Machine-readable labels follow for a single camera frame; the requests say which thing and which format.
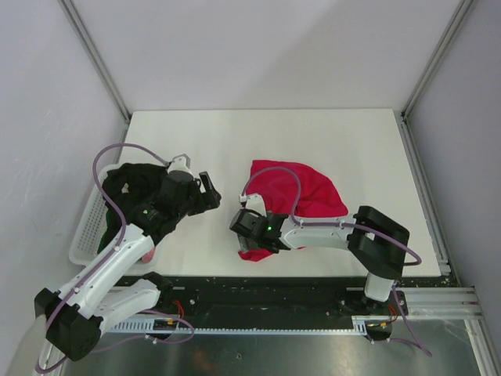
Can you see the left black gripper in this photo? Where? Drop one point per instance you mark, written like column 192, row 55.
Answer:
column 213, row 195

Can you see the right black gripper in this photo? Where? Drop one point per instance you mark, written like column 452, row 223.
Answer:
column 246, row 244

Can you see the red t shirt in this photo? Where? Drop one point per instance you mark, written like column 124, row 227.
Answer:
column 290, row 187

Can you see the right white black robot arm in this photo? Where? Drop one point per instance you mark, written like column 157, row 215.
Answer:
column 376, row 241

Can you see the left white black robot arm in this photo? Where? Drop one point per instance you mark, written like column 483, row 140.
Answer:
column 79, row 313

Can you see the pink garment in basket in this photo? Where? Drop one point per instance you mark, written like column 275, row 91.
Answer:
column 148, row 256

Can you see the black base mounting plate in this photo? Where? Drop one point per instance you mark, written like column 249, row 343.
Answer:
column 274, row 302

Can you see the white plastic laundry basket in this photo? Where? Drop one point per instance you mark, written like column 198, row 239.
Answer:
column 92, row 226

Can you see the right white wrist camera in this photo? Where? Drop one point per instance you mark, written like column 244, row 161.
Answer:
column 253, row 202

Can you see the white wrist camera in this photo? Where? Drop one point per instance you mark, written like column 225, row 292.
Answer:
column 180, row 163
column 253, row 202

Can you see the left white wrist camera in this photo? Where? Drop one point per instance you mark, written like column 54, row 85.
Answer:
column 180, row 163

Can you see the white slotted cable duct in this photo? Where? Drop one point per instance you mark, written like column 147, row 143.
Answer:
column 356, row 325

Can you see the left aluminium frame post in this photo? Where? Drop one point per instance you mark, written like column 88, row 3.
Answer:
column 76, row 21

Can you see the aluminium frame post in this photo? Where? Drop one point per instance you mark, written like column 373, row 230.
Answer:
column 76, row 21
column 445, row 42

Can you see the right aluminium frame post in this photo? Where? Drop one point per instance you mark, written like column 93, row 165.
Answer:
column 445, row 42

